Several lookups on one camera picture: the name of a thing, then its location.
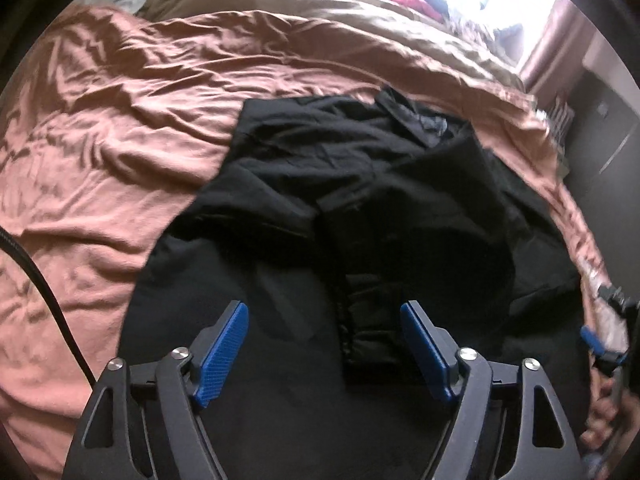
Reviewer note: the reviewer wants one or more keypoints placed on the pink right curtain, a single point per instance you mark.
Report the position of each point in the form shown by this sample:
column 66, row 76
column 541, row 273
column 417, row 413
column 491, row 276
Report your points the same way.
column 555, row 63

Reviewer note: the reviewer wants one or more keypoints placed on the person's right hand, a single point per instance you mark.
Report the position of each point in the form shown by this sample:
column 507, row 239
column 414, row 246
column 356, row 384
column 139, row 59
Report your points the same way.
column 601, row 418

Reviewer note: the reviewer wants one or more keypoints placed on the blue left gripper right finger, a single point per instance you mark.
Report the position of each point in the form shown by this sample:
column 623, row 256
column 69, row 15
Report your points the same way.
column 433, row 350

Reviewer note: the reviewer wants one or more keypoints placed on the black button-up shirt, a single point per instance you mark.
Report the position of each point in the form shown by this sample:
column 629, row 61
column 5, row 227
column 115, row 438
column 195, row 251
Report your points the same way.
column 327, row 215

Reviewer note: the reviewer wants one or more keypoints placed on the beige duvet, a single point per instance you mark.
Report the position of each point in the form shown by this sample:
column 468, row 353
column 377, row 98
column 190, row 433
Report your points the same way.
column 377, row 17

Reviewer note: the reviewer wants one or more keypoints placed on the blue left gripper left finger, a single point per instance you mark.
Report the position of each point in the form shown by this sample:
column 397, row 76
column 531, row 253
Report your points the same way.
column 214, row 351

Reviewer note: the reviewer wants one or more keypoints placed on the brown bed duvet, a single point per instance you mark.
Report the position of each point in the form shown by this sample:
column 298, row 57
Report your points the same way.
column 112, row 123

